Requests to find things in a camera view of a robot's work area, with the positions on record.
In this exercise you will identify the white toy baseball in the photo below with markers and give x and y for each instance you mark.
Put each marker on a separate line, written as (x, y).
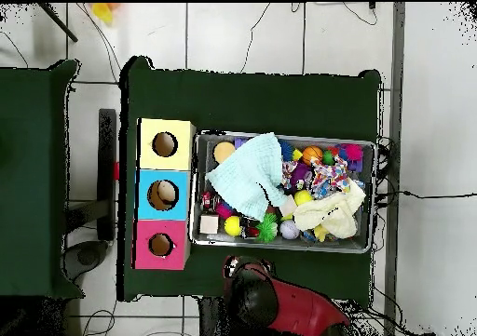
(289, 229)

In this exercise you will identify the colourful polka dot cloth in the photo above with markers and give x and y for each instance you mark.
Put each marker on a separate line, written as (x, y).
(329, 176)

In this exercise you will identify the orange toy basketball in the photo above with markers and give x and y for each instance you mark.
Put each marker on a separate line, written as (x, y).
(312, 155)

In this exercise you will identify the green spiky ball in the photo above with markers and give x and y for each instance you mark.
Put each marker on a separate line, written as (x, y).
(267, 226)

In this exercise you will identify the shallow clear mesh bin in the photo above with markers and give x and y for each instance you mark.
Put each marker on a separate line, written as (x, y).
(350, 245)

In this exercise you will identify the black chair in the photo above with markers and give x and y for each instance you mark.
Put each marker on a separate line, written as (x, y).
(108, 202)

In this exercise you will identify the cream yellow cloth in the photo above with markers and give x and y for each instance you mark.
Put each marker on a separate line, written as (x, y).
(335, 215)

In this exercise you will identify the small wooden cube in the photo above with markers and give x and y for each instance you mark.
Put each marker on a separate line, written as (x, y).
(209, 223)

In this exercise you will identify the yellow ball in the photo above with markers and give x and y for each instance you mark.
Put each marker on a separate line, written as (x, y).
(232, 226)
(303, 197)

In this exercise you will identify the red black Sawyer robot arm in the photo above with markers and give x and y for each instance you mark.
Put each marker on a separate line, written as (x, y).
(298, 310)

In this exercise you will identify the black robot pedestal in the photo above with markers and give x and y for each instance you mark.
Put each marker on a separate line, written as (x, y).
(211, 322)

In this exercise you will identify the yellow floor object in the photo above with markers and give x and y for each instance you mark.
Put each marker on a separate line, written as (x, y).
(103, 12)

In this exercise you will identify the black rod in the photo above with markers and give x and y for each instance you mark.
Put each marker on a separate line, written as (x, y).
(58, 22)

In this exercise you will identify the wooden box with three holes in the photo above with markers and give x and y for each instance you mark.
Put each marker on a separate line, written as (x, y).
(149, 172)

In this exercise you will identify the green cloth side table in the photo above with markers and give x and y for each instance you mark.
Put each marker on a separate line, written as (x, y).
(33, 180)

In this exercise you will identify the mint green cloth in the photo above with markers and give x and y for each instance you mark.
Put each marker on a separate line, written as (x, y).
(250, 172)

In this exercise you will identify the peach orange ball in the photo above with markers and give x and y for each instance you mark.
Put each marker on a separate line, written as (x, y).
(223, 151)

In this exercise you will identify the grey metal beam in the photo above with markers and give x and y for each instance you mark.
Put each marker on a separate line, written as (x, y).
(395, 90)

